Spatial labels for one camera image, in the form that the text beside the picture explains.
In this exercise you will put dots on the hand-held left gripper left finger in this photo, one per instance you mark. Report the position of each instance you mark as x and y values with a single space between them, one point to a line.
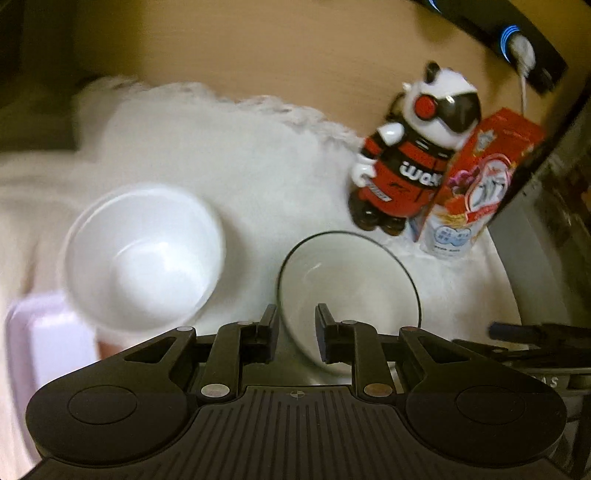
270 325

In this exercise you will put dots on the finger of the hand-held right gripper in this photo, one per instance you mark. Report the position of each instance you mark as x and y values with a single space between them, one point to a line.
526 331
498 350

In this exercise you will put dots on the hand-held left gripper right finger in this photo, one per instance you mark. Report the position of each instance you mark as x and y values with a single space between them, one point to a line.
321 325

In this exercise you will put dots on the clear glass bowl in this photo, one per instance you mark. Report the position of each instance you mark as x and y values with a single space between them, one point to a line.
351 277

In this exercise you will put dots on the lavender rectangular plastic tray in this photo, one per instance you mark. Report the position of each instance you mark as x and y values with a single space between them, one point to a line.
51 341

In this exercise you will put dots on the white plastic cup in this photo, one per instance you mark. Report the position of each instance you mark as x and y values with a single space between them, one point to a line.
138 263

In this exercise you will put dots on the red and white carton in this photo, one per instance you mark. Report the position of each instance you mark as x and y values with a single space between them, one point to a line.
475 194

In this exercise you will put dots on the white fluffy cloth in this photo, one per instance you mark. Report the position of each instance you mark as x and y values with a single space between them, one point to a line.
258 161

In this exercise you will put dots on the panda figurine in red suit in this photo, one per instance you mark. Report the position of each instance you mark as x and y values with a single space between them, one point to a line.
406 170

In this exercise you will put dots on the black power strip blue lights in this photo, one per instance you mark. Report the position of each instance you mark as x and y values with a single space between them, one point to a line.
475 23

